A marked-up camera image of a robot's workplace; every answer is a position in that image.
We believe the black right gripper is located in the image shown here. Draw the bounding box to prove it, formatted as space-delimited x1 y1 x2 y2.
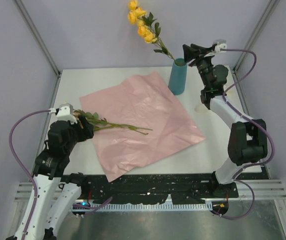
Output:
182 44 215 89

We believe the artificial flower bunch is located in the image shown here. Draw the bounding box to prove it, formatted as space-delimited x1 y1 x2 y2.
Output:
73 109 152 135

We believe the yellow rose stem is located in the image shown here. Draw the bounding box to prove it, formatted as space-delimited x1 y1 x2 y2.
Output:
127 0 176 62

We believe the cream printed ribbon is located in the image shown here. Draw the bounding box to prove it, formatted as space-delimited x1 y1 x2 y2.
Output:
194 72 236 113

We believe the purple wrapping paper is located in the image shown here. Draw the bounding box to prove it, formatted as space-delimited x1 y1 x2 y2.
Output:
80 72 205 182

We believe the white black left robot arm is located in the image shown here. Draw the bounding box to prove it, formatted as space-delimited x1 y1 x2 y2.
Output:
10 116 93 240

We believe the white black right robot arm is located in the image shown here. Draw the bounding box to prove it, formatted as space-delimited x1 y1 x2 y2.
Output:
183 43 268 197

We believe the teal ceramic vase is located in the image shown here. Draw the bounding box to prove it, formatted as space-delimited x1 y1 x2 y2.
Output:
168 58 187 96

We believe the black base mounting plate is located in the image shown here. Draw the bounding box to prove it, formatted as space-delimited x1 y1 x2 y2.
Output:
79 173 239 205

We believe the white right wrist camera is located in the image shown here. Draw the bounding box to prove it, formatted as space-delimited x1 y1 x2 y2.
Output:
205 39 227 57

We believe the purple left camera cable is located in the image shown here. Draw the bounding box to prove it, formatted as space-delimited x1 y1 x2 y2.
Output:
9 109 57 240

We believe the right aluminium frame post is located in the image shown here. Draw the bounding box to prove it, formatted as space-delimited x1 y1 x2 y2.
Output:
231 0 280 75

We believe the aluminium frame post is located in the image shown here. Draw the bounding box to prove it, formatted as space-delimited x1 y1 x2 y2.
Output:
231 0 280 75
14 0 62 78

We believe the left aluminium frame post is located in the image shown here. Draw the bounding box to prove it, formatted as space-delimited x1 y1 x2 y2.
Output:
14 0 62 78

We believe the white slotted cable duct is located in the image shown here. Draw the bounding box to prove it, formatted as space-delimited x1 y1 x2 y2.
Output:
71 202 213 212

